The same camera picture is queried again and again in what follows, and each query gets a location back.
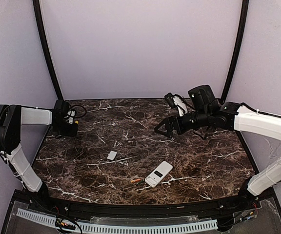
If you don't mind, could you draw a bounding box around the black front table rail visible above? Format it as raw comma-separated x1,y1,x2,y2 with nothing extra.
18,192,261,220

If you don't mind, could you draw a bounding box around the white slotted cable duct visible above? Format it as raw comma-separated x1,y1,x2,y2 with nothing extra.
16,208,218,234

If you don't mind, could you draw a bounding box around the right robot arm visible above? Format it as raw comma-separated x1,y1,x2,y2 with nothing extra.
154,85,281,196

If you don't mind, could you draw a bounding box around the grey battery cover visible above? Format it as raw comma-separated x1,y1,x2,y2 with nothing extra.
107,151,117,160

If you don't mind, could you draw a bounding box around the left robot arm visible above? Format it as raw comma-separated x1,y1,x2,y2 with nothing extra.
0,100,78,196

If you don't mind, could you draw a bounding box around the black frame post left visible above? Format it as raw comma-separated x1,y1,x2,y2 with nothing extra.
32,0,64,100

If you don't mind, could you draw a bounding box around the orange AA battery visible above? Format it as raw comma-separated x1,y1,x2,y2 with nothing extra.
130,179,142,183

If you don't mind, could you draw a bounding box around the black frame post right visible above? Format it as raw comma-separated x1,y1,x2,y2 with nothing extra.
221,0,249,103

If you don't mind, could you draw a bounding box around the white remote control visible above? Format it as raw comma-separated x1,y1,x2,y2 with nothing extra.
145,161,173,188

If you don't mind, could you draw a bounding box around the black frame post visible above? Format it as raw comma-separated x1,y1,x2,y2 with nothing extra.
32,0,64,100
221,0,249,103

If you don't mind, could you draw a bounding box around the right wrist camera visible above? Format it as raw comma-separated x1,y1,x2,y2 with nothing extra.
164,93,188,117

